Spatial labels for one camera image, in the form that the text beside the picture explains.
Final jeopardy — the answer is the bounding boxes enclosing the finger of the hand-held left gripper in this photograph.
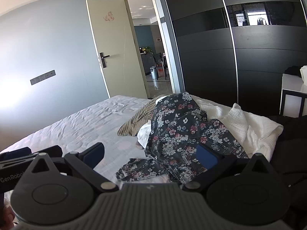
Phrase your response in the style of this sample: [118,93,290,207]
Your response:
[0,147,32,161]
[44,145,63,159]

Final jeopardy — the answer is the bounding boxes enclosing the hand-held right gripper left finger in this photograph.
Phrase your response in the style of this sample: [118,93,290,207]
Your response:
[25,142,119,193]

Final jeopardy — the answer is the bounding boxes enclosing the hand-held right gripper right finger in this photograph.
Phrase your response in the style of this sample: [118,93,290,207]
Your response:
[182,144,274,193]

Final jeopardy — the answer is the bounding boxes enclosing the dark floral pants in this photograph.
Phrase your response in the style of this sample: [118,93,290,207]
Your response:
[116,91,250,185]

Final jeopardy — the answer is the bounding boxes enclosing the white pink-dotted bed sheet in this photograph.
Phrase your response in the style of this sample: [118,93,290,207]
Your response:
[0,94,283,197]

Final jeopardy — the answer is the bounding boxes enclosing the small white cloth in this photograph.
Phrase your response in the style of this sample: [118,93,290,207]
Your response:
[137,122,154,149]

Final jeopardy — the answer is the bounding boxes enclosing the white quilted blanket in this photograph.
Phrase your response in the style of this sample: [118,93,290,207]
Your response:
[192,95,284,164]

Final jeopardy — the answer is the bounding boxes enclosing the beige striped cloth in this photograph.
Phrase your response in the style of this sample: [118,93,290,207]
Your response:
[117,98,159,137]

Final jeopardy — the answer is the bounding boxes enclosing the dark cloth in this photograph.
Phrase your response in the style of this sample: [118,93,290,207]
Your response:
[267,115,307,190]

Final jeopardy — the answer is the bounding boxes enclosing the black sliding wardrobe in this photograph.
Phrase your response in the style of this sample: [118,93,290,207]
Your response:
[159,0,307,106]

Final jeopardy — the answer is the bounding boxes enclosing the cream door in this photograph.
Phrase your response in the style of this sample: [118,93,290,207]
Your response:
[86,0,150,99]

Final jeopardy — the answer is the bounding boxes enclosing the dark chair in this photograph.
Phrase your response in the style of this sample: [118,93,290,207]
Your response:
[152,53,169,77]

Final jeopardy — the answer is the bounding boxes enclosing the white bedside cabinet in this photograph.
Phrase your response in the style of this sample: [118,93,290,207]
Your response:
[279,73,307,117]

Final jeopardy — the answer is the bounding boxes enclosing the grey wall switch panel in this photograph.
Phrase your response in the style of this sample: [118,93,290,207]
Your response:
[30,70,56,85]

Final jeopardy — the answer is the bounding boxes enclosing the dark door handle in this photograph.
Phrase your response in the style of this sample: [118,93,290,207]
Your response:
[99,52,110,68]

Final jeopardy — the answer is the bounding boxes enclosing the white door frame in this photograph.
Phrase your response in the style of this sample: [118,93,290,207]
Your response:
[123,0,186,97]

